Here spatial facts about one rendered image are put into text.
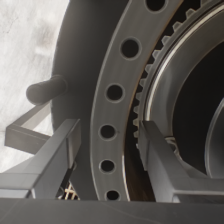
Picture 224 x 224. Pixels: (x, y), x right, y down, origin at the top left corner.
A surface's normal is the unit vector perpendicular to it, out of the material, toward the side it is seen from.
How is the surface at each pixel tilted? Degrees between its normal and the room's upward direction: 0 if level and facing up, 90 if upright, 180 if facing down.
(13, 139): 90
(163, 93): 90
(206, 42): 90
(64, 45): 90
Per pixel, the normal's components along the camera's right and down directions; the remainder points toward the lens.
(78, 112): -0.02, 0.30
